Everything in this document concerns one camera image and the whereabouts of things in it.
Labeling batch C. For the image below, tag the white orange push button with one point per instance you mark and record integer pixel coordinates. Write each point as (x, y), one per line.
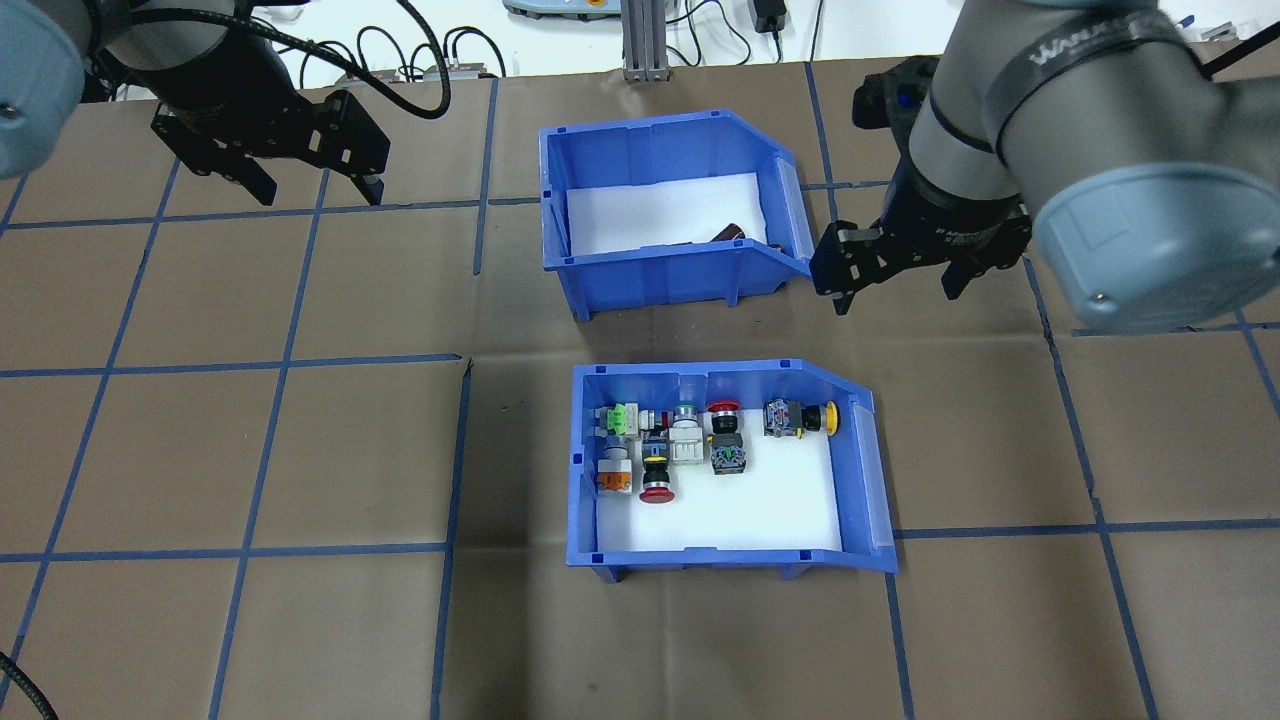
(615, 470)

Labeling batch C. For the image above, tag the grey blue teach pendant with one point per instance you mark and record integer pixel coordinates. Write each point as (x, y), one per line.
(560, 8)

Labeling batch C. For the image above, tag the white body silver push button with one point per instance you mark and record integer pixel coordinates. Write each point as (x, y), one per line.
(686, 435)

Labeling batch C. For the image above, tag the black adapter with red plugs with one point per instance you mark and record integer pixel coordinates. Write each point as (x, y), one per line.
(355, 75)
(460, 70)

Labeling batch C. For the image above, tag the small blue grey switch block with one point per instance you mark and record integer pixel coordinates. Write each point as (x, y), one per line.
(655, 440)

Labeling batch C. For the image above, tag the red-capped black switch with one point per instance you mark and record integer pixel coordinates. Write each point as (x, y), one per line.
(728, 455)

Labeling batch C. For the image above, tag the dark brown cylindrical battery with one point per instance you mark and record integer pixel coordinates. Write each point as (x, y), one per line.
(730, 232)

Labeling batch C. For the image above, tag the black power adapter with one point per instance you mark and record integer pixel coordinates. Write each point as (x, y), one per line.
(770, 15)

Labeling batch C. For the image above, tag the aluminium profile post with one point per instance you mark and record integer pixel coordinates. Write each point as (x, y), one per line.
(645, 45)

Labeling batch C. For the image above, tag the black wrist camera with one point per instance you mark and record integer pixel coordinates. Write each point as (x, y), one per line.
(890, 95)

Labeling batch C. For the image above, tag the green white selector switch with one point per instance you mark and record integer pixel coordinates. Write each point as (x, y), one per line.
(620, 420)

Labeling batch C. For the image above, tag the red mushroom black body button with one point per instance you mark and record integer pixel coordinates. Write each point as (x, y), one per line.
(724, 415)

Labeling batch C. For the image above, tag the blue plastic battery bin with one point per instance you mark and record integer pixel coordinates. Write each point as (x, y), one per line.
(650, 280)

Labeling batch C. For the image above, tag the white foam liner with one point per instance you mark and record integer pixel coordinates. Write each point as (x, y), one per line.
(760, 500)
(650, 215)

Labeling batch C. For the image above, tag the yellow head black push button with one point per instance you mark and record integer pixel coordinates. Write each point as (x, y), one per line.
(800, 417)

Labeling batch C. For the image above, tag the blue plastic push-button bin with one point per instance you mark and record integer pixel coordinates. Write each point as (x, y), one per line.
(720, 562)

